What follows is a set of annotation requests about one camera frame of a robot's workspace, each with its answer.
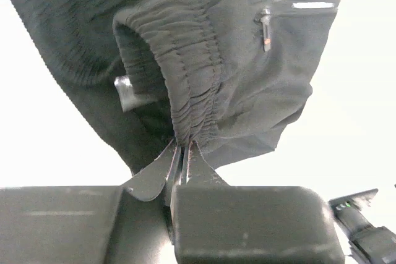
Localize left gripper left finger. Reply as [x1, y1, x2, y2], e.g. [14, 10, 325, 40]
[122, 140, 181, 201]

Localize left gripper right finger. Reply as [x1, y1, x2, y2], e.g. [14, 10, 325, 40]
[181, 141, 229, 187]

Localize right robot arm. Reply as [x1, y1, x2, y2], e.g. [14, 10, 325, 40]
[329, 188, 395, 264]

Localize black shorts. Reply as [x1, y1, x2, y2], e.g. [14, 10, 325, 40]
[11, 0, 340, 174]

